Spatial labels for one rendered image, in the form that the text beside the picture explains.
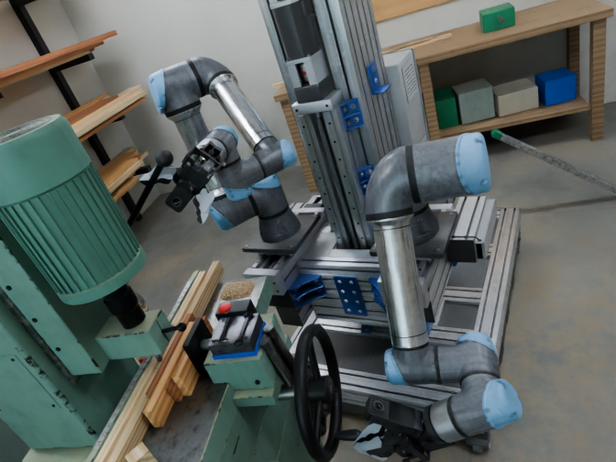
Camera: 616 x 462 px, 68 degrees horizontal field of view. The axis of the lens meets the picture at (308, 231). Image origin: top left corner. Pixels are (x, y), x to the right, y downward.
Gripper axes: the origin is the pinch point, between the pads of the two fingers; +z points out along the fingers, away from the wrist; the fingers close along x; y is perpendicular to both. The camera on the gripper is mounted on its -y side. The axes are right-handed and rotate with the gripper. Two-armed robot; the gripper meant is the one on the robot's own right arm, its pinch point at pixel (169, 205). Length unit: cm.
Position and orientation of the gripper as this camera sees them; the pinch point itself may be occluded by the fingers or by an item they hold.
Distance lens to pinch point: 98.9
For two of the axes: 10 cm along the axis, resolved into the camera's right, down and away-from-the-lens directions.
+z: -1.5, 5.4, -8.3
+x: 7.9, 5.7, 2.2
